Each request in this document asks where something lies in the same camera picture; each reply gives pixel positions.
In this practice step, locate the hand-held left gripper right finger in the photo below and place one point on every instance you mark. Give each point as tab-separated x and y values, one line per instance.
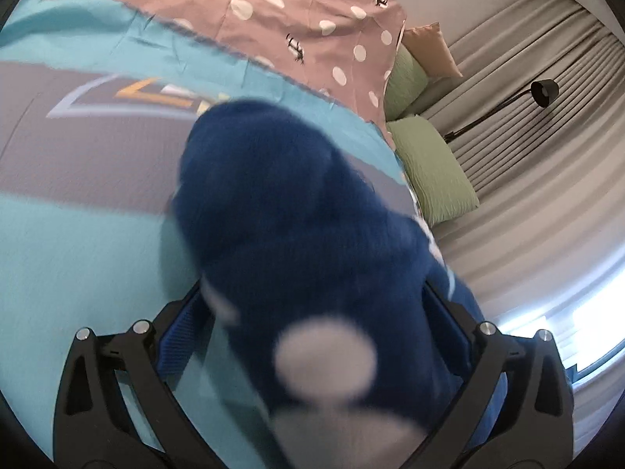
454	337

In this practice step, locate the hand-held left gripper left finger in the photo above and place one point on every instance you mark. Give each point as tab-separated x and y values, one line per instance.
180	342

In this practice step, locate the blue fleece star-print onesie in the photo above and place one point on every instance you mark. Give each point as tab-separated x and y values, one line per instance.
302	215

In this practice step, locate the teal and grey printed blanket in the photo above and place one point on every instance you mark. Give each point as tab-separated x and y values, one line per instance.
73	254

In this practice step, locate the bright window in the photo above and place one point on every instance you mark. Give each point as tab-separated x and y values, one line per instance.
595	322

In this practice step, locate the beige curtains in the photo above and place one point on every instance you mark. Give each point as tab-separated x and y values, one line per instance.
537	195

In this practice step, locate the large green pillow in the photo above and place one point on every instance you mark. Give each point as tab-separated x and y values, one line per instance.
434	171

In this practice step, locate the small green pillow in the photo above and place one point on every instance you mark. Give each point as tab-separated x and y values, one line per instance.
405	88

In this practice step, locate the black floor lamp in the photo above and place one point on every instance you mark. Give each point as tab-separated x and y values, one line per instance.
544	93

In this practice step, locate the beige pillow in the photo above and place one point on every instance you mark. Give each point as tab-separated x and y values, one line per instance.
432	49

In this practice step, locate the pink polka dot sheet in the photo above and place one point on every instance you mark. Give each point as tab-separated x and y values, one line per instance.
293	19

